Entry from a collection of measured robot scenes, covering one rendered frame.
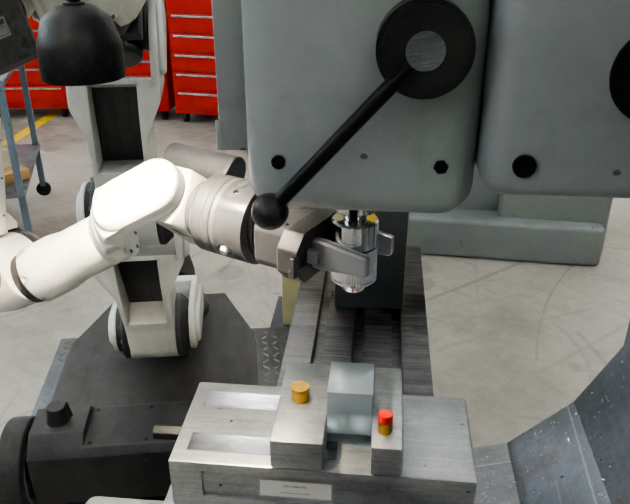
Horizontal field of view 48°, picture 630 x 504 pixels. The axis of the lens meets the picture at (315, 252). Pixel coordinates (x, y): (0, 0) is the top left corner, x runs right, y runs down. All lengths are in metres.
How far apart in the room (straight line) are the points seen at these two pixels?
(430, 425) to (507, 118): 0.46
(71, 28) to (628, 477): 0.74
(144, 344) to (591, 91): 1.23
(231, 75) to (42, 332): 2.46
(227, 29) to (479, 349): 2.29
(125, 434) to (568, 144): 1.15
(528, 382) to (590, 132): 2.16
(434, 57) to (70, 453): 1.17
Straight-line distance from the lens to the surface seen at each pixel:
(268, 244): 0.71
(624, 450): 0.92
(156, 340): 1.59
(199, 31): 5.38
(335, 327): 1.19
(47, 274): 0.88
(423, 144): 0.57
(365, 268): 0.67
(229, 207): 0.74
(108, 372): 1.72
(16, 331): 3.08
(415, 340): 1.17
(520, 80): 0.54
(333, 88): 0.55
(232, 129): 0.66
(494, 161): 0.56
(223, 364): 1.69
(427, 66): 0.52
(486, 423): 2.46
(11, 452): 1.55
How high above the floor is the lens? 1.55
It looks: 27 degrees down
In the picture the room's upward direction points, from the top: straight up
